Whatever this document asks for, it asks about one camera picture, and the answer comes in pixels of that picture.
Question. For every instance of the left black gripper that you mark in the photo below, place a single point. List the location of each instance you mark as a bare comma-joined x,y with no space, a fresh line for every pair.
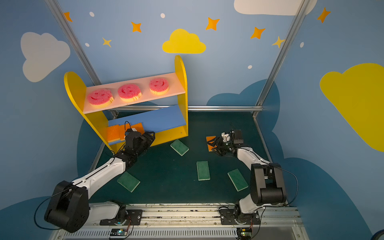
147,141

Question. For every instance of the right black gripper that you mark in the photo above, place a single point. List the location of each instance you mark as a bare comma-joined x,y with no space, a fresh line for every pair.
222,147

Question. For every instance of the orange sponge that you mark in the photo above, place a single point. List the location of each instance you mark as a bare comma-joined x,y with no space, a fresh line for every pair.
113,133
139,128
210,141
122,130

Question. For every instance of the green sponge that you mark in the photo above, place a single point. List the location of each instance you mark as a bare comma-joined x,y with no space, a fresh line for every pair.
203,171
128,181
238,180
179,147

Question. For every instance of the pink smiley sponge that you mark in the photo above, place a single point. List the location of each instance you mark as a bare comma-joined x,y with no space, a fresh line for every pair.
129,93
159,86
100,98

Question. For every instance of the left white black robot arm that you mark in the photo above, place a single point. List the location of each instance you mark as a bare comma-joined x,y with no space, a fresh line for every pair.
69,207

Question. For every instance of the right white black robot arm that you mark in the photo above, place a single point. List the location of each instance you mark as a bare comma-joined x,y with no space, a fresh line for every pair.
267,185

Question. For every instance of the yellow shelf with pink and blue boards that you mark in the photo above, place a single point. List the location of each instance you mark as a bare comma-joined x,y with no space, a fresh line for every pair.
168,123

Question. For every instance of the back aluminium floor bar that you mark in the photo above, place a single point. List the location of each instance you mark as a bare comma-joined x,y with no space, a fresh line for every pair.
195,108

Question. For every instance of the right small circuit board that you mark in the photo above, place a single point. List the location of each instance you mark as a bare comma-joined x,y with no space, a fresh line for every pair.
244,233

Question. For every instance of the small circuit board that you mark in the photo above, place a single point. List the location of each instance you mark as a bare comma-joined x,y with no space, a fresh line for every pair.
119,233
244,233

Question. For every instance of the left small circuit board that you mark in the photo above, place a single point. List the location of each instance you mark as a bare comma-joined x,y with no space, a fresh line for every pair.
119,233

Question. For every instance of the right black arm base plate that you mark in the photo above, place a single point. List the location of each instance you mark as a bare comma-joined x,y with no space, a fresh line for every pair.
236,217

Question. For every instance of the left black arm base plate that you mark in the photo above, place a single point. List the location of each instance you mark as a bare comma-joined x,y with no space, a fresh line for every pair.
124,218

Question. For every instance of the aluminium rail frame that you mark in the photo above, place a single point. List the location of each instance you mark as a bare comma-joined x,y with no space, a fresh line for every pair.
195,222

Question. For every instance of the left aluminium corner post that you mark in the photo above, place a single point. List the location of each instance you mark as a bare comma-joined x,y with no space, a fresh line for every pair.
60,17

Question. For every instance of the aluminium corner post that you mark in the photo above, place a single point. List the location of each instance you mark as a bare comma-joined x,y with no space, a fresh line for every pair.
60,17
291,34

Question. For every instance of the right aluminium corner post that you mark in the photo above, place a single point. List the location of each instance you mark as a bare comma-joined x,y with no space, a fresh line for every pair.
291,34

